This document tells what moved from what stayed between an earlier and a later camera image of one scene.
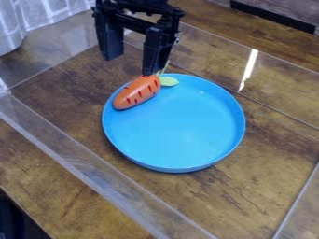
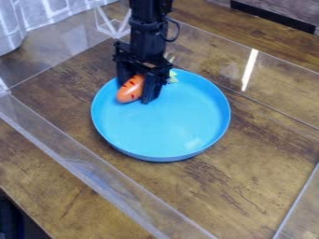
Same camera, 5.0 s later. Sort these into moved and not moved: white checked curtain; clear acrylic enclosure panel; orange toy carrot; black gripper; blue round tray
Moved: black gripper; orange toy carrot; blue round tray
Not moved: clear acrylic enclosure panel; white checked curtain
